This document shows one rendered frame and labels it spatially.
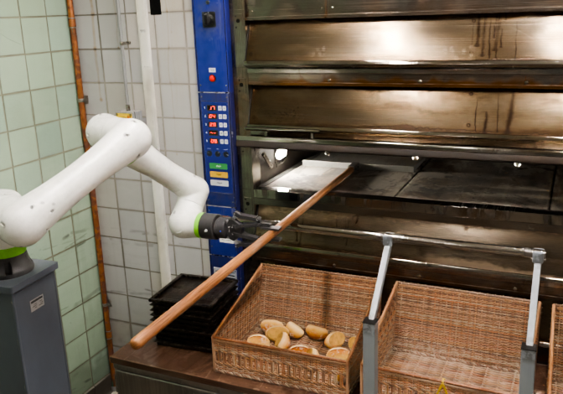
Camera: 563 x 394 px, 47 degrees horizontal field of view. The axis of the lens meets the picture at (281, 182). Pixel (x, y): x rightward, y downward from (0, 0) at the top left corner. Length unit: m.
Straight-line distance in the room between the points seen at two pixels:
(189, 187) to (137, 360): 0.81
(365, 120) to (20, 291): 1.38
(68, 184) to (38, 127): 1.17
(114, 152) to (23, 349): 0.64
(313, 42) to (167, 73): 0.71
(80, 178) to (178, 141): 1.10
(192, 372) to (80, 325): 0.94
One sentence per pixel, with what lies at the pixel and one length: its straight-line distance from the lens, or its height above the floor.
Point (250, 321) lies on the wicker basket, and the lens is 2.86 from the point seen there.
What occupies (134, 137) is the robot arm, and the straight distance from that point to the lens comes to 1.99.
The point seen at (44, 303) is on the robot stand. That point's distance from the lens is 2.15.
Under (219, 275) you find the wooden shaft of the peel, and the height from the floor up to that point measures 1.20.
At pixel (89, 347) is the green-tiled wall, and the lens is 3.53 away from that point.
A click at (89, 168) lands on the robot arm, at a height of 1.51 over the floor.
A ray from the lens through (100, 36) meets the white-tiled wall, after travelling 3.14.
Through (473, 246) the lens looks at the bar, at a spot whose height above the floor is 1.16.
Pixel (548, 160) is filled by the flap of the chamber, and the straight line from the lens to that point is 2.34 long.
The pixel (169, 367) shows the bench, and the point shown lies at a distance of 2.71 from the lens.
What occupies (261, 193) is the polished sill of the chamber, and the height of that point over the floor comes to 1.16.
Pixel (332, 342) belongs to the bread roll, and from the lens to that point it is 2.70.
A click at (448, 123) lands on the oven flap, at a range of 2.49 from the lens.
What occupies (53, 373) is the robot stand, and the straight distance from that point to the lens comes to 2.25.
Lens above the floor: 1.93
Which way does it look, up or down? 15 degrees down
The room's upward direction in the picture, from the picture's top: 2 degrees counter-clockwise
